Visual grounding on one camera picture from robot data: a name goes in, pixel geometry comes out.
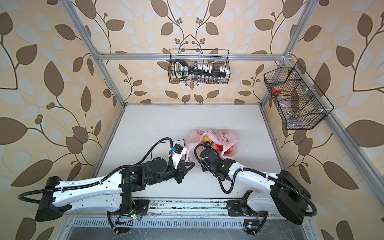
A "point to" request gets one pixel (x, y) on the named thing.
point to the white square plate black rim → (161, 150)
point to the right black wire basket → (299, 101)
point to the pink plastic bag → (225, 139)
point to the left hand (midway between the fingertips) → (196, 166)
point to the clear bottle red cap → (277, 91)
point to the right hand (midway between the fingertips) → (205, 161)
